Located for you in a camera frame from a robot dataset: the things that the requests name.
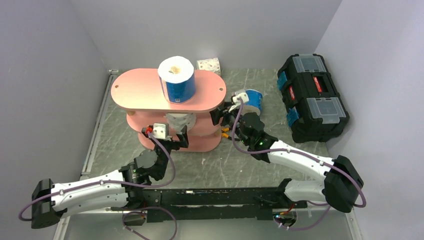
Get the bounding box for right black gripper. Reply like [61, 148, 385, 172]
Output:
[208, 101, 250, 145]

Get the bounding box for floral paper roll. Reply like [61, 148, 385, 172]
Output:
[196, 57, 221, 76]
[165, 113, 196, 132]

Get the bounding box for blue roll front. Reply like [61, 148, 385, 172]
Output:
[241, 89, 263, 116]

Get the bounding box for blue roll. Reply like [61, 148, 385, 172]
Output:
[157, 56, 196, 104]
[241, 89, 263, 116]

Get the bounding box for pink three-tier shelf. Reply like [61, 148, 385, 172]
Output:
[111, 68, 227, 153]

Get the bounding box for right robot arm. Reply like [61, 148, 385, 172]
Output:
[209, 107, 367, 213]

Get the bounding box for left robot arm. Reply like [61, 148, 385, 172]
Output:
[29, 123, 189, 229]

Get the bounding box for black plastic toolbox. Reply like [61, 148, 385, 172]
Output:
[276, 53, 350, 143]

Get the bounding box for orange handled pliers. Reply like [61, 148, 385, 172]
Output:
[221, 127, 231, 139]

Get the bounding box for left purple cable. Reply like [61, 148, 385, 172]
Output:
[18, 130, 178, 240]

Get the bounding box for purple cable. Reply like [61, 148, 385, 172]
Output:
[230, 99, 367, 232]
[18, 130, 178, 240]

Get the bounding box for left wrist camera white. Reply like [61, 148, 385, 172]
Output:
[142, 123, 171, 141]

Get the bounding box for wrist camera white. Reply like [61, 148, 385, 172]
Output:
[142, 123, 171, 141]
[228, 91, 249, 113]

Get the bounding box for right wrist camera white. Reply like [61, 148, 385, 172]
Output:
[228, 91, 249, 113]

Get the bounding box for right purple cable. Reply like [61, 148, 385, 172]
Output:
[230, 99, 367, 232]

